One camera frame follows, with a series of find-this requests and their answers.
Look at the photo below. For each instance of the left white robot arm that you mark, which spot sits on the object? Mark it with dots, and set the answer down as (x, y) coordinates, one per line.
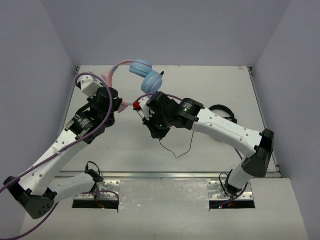
(35, 191)

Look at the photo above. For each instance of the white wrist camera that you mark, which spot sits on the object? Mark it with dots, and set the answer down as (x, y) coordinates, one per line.
(141, 106)
(89, 85)

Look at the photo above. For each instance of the metal table rail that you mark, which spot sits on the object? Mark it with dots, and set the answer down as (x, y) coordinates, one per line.
(147, 175)

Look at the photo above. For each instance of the metal base plate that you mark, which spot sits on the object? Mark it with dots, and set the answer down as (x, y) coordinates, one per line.
(102, 191)
(216, 192)

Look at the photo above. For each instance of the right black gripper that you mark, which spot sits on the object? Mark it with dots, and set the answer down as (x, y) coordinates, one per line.
(156, 132)

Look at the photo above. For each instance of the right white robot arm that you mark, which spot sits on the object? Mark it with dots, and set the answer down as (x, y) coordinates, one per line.
(256, 146)

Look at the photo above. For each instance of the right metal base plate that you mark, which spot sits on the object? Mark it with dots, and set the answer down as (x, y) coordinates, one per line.
(216, 192)

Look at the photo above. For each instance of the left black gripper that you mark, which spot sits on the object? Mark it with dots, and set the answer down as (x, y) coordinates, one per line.
(116, 104)

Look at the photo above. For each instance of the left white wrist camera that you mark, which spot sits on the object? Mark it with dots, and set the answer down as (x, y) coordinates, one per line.
(89, 85)

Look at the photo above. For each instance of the pink blue cat-ear headphones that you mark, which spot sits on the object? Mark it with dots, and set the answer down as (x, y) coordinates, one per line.
(152, 80)

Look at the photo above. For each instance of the black headphones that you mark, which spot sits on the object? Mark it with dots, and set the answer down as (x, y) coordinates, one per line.
(231, 116)

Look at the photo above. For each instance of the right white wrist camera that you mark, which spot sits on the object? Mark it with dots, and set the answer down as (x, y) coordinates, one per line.
(141, 106)

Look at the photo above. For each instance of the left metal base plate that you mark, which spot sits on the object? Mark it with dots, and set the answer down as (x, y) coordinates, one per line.
(102, 191)

